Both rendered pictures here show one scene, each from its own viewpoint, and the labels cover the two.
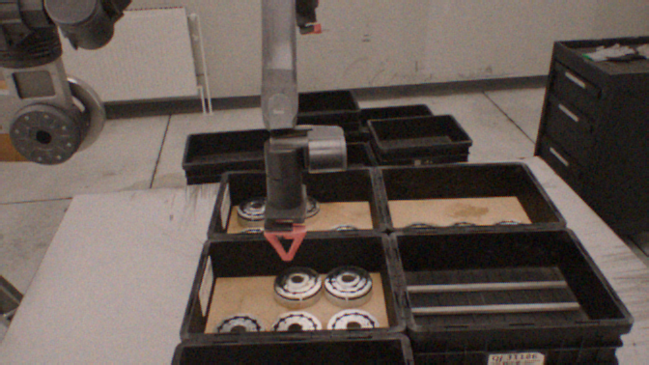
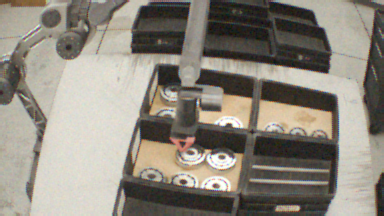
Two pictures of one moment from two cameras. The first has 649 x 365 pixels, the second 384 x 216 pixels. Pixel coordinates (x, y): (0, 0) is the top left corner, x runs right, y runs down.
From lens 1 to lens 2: 86 cm
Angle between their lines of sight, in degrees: 14
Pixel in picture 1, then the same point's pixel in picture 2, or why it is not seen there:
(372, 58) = not seen: outside the picture
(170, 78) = not seen: outside the picture
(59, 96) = (79, 27)
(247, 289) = (159, 151)
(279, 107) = (188, 74)
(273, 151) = (181, 98)
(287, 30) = (200, 30)
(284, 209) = (183, 126)
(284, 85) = (193, 61)
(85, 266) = (72, 108)
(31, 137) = (63, 47)
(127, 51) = not seen: outside the picture
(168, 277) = (113, 125)
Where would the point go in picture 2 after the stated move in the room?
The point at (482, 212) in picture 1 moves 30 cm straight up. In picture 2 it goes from (312, 120) to (322, 66)
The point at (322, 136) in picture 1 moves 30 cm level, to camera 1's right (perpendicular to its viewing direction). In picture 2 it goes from (210, 92) to (305, 108)
